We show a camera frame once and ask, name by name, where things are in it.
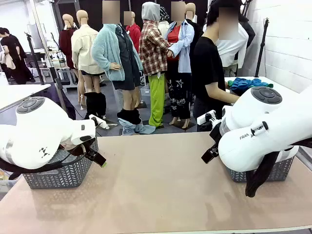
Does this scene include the background person in black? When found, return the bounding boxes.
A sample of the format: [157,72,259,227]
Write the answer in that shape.
[0,27,36,85]

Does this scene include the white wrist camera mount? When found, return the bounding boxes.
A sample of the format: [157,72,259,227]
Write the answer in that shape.
[89,114,111,130]
[196,110,218,125]

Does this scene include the grey woven plastic basket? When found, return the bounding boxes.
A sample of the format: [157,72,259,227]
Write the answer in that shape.
[22,137,99,190]
[225,145,300,183]

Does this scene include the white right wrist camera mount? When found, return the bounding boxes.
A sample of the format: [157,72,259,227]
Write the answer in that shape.
[196,110,218,125]

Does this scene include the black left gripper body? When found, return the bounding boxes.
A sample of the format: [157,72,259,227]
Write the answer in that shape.
[84,143,98,158]

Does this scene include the black tripod stand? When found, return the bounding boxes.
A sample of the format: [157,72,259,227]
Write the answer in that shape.
[254,17,270,78]
[24,31,45,85]

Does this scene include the black trousers on cream mannequin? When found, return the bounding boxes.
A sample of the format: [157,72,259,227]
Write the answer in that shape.
[84,92,107,120]

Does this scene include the mannequin in light blue shirt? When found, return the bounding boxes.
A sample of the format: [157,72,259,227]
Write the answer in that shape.
[165,1,195,129]

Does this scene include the black hanging jacket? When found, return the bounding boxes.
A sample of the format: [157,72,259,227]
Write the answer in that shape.
[238,12,256,49]

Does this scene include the black trousers on fleece mannequin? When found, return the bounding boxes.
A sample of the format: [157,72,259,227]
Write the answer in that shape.
[117,108,142,125]

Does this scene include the mannequin in white shirt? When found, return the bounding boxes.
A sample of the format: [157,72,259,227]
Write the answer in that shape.
[215,21,249,78]

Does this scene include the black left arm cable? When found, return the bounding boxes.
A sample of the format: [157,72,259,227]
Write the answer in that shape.
[0,146,87,181]

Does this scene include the mannequin in plaid hooded shirt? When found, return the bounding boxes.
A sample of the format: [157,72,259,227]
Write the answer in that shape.
[138,1,171,128]

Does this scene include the silver metal pole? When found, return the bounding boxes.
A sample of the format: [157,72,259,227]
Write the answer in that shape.
[31,0,71,117]

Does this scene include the light blue jeans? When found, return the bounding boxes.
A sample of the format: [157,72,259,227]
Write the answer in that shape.
[118,118,156,136]

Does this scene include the purple cloth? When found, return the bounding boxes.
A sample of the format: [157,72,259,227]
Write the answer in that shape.
[45,84,76,120]

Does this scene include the mannequin with dark bucket hat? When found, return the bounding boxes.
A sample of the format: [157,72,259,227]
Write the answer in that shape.
[158,6,171,39]

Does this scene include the mannequin in red shirt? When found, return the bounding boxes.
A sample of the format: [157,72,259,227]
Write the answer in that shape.
[123,11,142,53]

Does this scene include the mannequin in dark red top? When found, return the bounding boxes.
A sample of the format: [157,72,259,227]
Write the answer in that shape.
[58,14,79,70]

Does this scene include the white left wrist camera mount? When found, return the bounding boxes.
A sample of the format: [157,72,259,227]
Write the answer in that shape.
[89,114,111,130]

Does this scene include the person in black t-shirt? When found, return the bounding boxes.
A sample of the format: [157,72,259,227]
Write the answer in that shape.
[191,0,241,132]

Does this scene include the person's right forearm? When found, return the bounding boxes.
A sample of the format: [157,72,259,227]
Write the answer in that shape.
[206,81,241,104]

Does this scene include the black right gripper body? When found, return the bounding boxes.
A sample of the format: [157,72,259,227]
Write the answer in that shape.
[209,123,222,148]

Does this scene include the clear plastic storage bin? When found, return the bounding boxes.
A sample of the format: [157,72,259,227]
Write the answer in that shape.
[0,170,24,199]

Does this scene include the mannequin in light blue fleece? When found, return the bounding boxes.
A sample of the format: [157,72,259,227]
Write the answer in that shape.
[91,0,144,115]

